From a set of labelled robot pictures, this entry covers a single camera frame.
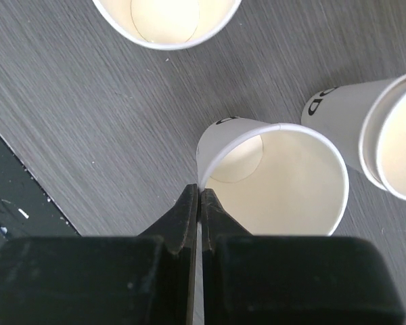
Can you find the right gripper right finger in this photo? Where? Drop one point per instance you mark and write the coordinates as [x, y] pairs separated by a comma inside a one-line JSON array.
[[216, 221]]

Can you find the white paper cup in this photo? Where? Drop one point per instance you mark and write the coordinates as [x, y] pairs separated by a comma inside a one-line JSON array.
[[167, 25], [274, 179]]

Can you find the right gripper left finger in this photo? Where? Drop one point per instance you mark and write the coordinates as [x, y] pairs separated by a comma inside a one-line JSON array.
[[177, 227]]

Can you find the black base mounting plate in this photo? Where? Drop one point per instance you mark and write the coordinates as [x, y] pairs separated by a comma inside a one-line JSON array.
[[25, 207]]

